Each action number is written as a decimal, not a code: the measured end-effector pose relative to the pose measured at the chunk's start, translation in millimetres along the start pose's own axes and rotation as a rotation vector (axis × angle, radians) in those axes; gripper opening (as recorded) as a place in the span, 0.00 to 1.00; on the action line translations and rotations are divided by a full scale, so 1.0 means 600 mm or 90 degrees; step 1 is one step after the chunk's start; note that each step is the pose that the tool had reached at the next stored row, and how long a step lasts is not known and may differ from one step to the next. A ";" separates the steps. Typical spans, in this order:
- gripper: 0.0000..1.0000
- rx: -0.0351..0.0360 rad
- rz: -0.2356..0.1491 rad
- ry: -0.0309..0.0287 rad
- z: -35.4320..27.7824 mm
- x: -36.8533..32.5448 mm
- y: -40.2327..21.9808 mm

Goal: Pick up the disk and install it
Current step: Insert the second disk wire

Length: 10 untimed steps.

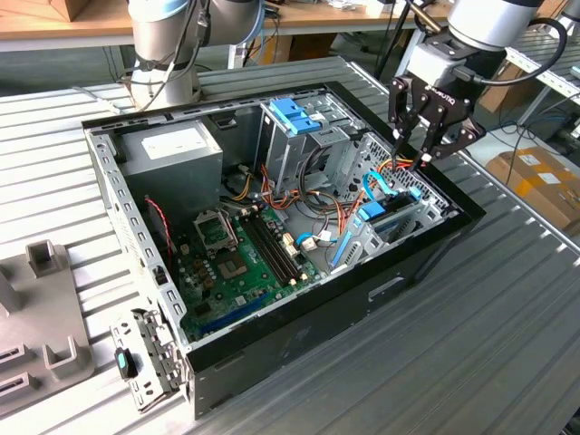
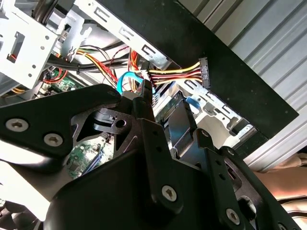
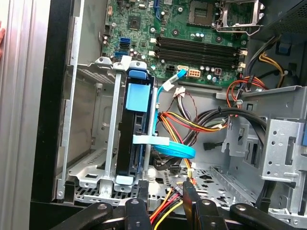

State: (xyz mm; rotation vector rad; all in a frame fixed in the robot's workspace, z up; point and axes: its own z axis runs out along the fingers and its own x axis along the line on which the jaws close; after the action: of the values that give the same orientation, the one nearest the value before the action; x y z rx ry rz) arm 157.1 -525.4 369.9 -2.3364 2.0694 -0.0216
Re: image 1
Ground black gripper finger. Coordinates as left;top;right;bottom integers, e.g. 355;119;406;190
388;76;430;171
412;108;487;172

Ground orange red yellow power wire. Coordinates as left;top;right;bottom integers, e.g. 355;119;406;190
337;153;422;237

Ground blue data wire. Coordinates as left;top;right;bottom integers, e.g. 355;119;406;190
362;170;401;203

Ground hard disk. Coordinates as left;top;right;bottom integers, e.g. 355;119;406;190
333;188;422;269

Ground grey metal disk bay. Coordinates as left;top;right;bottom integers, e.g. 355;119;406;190
325;180;459;276

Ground brown cardboard sheets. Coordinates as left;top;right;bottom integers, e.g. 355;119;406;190
475;63;540;114

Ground black tripod stand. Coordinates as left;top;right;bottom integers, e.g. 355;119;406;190
374;0;419;87

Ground cardboard box with labels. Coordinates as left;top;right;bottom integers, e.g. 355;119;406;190
485;147;580;237

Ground brown cardboard box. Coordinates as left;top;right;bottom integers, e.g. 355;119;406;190
274;34;339;63

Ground blue plastic drive latch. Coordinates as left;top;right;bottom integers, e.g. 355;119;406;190
267;98;325;136

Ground grey metal drive cage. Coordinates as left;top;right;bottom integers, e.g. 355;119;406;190
253;88;363;200

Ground black RAM slot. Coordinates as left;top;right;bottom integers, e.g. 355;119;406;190
238;214;295;287
249;211;305;281

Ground CPU socket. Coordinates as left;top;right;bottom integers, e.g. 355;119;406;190
193;208;240;253

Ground square chipset chip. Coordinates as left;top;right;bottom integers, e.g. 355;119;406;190
216;252;249;281

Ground green motherboard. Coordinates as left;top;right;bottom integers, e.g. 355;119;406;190
174;206;328;343

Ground black open PC case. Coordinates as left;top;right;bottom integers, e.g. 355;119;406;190
81;80;487;421

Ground grey power supply unit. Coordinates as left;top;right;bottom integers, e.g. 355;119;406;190
118;118;224;224

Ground blue expansion slot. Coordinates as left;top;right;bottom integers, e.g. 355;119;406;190
198;294;269;334

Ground brown wooden box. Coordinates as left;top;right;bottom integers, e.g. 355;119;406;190
44;0;90;23

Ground black latch with teal tab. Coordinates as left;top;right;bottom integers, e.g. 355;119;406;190
113;346;140;380

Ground grey parts rack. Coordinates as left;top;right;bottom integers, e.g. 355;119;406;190
0;242;99;419

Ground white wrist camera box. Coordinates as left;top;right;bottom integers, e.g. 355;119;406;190
407;43;466;87

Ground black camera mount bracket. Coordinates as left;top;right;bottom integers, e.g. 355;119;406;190
423;34;477;59

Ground black camera cable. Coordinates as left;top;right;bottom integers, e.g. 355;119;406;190
455;17;570;87

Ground blue wire with white plug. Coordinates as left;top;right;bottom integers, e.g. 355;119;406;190
295;230;340;249

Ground yellow orange wire bundle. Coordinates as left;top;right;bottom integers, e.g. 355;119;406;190
224;165;255;203

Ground red black fan wire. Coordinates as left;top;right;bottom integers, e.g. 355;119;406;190
143;194;178;269

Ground grey metal slot bracket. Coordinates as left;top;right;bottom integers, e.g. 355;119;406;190
110;307;191;414

